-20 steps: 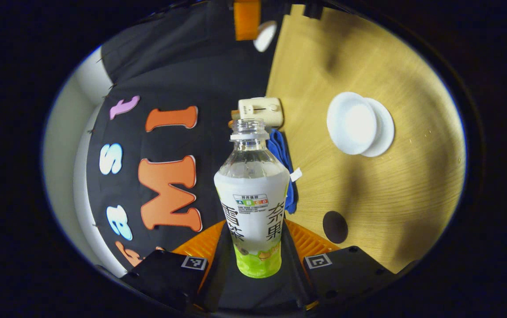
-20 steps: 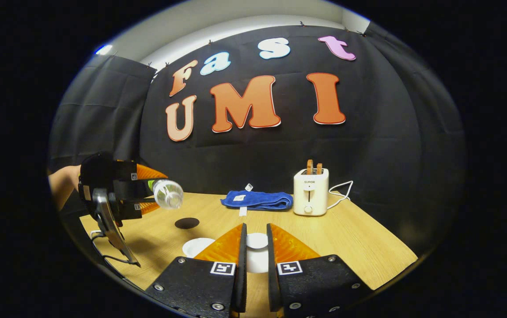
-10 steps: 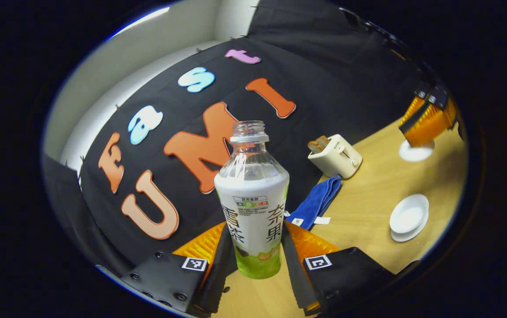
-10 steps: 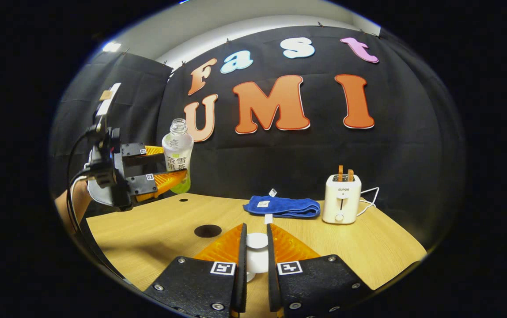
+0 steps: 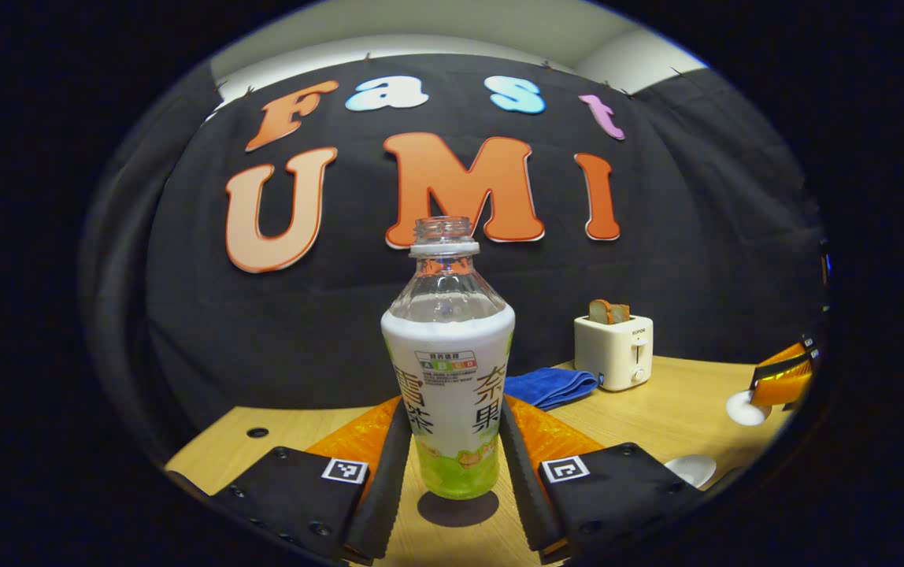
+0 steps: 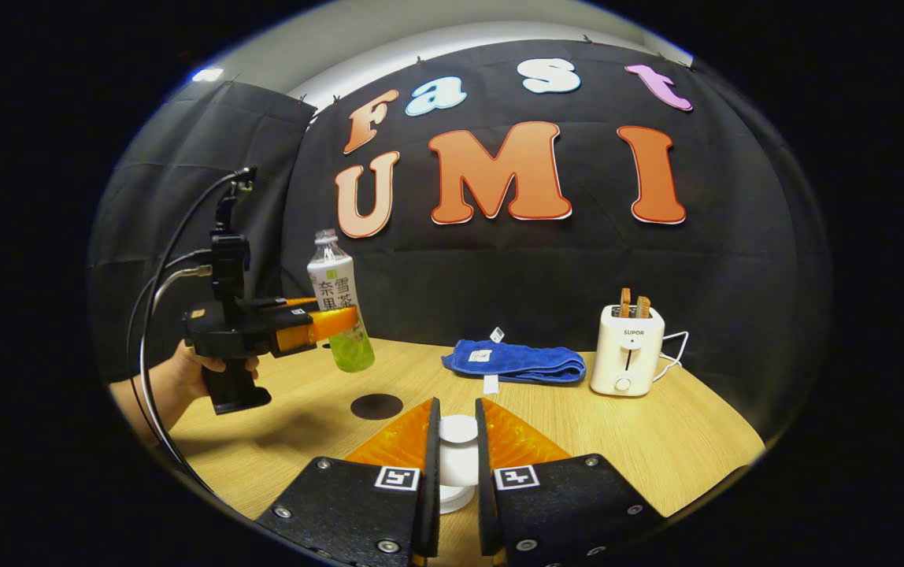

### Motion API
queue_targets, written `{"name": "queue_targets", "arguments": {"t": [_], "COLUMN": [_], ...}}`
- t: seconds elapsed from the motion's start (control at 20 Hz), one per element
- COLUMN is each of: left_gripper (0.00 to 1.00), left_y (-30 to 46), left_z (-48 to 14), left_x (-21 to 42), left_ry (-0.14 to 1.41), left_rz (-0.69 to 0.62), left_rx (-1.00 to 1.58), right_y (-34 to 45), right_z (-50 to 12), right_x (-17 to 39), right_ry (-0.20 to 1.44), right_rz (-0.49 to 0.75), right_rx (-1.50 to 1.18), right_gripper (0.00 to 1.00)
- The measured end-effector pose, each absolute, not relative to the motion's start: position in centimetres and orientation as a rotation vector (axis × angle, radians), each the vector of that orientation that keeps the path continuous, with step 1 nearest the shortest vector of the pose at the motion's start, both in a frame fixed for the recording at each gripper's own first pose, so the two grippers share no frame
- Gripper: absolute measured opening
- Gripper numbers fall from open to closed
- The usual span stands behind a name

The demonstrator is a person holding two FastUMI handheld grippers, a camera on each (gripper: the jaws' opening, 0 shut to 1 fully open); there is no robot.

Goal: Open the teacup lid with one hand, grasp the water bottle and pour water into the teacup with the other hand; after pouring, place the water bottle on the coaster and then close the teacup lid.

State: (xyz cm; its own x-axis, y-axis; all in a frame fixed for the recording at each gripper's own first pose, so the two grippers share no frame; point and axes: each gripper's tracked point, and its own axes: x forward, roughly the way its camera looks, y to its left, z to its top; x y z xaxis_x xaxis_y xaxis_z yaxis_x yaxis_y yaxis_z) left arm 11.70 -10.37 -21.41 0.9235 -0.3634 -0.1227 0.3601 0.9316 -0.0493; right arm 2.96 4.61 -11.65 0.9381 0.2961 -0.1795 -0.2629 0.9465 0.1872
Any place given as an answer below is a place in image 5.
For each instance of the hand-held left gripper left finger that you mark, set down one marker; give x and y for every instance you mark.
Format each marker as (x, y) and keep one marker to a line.
(389, 496)

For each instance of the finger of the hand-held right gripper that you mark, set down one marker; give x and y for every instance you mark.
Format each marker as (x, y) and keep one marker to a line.
(794, 354)
(783, 390)

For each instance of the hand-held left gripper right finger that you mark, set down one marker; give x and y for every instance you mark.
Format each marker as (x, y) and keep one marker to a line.
(527, 496)

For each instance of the dark round coaster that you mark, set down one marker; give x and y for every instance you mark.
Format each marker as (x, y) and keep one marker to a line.
(460, 513)

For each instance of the white teacup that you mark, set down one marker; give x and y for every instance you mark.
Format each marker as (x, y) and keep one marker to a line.
(692, 468)

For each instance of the clear labelled water bottle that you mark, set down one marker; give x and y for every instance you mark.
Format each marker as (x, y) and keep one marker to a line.
(448, 354)

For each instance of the blue folded towel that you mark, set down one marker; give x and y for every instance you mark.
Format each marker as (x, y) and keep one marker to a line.
(550, 386)

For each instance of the cream toaster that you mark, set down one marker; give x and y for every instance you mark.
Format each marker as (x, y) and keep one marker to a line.
(613, 354)

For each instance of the black backdrop cloth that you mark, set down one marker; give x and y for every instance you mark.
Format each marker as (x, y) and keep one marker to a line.
(302, 331)

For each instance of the brown bread slice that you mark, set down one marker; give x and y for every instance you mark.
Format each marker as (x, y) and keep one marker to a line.
(608, 313)

